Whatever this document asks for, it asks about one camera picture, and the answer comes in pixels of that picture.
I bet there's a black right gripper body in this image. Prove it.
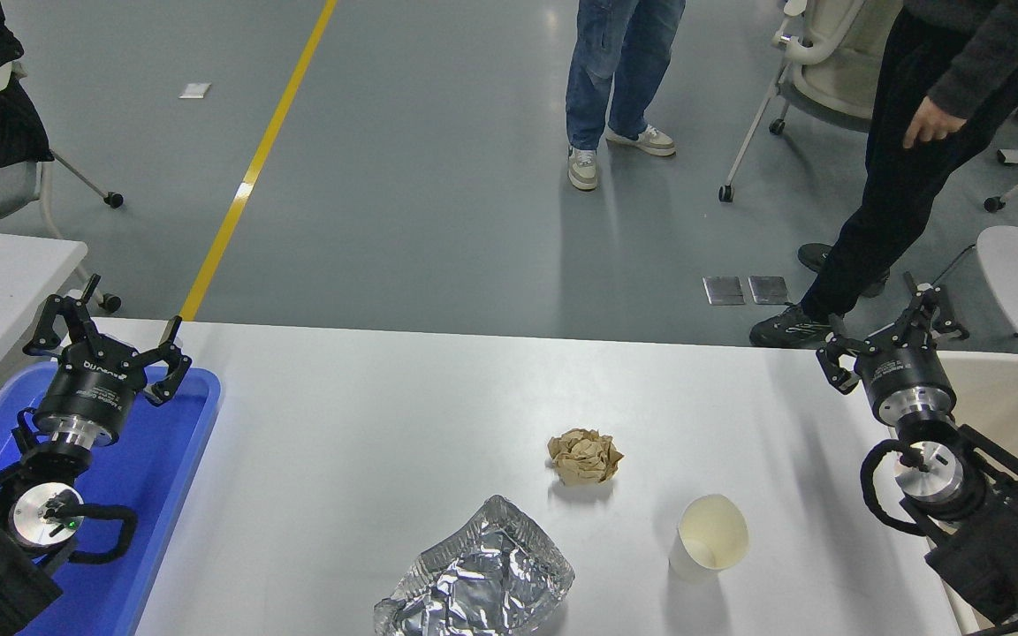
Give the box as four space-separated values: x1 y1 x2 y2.
854 340 956 416

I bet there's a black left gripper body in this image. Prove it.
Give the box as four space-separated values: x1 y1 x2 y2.
34 346 149 440

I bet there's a white paper cup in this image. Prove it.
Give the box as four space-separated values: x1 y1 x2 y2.
669 494 750 584

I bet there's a tan paper ball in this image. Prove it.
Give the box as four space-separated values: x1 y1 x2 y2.
547 428 625 487

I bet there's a foil tray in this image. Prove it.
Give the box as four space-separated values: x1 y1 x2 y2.
374 495 576 636

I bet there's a person's left hand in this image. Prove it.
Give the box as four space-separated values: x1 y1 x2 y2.
902 95 968 149

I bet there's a large pale bin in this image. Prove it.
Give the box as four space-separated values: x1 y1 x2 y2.
933 351 1018 636

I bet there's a blue plastic tray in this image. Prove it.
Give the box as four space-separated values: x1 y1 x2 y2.
0 362 223 636

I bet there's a person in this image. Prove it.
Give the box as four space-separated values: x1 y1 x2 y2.
565 0 687 192
749 0 1018 350

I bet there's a white rolling chair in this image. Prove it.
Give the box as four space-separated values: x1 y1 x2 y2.
719 0 908 204

